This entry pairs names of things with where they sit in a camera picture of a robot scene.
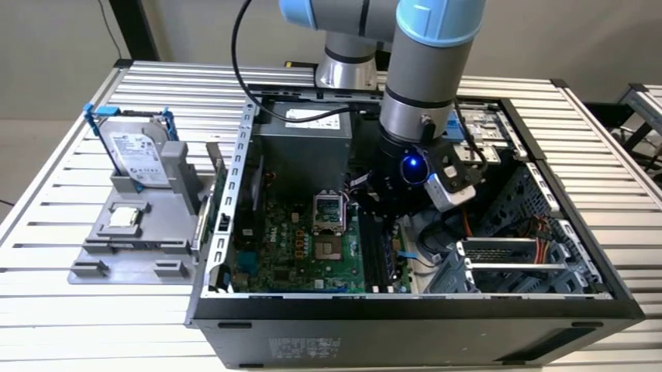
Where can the dark RAM stick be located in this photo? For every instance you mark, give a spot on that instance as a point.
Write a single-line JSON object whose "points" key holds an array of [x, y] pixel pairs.
{"points": [[130, 245], [389, 255]]}

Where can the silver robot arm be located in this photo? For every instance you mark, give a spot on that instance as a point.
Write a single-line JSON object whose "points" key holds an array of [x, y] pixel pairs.
{"points": [[424, 77]]}

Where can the black RAM slot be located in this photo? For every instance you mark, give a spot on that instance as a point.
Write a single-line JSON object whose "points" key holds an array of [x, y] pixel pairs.
{"points": [[373, 255]]}

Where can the grey power supply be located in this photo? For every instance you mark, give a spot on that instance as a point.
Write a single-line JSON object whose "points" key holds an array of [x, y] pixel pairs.
{"points": [[305, 155]]}

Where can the blue drive latch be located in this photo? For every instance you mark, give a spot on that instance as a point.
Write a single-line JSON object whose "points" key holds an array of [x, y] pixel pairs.
{"points": [[454, 126]]}

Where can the CPU socket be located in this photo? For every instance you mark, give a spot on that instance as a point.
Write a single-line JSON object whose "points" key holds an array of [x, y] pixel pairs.
{"points": [[329, 250]]}

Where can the grey metal drive cage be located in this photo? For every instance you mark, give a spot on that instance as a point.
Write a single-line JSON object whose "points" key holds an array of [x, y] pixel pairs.
{"points": [[486, 131]]}

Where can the grey disk bay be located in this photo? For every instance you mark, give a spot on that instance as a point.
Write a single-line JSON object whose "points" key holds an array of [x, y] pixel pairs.
{"points": [[497, 248]]}

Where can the green motherboard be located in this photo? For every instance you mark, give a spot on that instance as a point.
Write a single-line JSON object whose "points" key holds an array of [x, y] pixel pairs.
{"points": [[279, 244]]}

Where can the black rear fan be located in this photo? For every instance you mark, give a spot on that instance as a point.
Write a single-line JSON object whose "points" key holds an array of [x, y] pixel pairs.
{"points": [[251, 195]]}

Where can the green graphics card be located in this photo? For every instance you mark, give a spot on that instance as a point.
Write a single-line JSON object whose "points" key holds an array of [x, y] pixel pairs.
{"points": [[219, 182]]}

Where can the yellow black plug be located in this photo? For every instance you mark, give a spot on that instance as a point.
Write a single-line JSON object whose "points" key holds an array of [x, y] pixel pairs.
{"points": [[297, 64]]}

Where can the black PC case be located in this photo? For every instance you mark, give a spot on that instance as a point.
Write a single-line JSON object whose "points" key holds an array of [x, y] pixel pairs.
{"points": [[362, 341]]}

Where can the grey parts rack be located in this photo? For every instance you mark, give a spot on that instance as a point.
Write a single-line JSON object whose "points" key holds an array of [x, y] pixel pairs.
{"points": [[155, 217]]}

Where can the hard disk in blue carrier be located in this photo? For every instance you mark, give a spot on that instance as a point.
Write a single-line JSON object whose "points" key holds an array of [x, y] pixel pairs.
{"points": [[134, 149]]}

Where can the silver CPU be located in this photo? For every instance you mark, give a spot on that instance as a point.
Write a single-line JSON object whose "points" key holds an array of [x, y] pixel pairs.
{"points": [[125, 217]]}

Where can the metal slat side table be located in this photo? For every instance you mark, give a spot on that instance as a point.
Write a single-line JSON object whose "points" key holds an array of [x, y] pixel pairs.
{"points": [[647, 97]]}

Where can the black camera bracket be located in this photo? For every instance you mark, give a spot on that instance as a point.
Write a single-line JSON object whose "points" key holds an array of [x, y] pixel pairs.
{"points": [[462, 162]]}

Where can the black upright post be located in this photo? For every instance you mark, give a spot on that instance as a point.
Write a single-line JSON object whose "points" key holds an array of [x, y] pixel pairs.
{"points": [[131, 27]]}

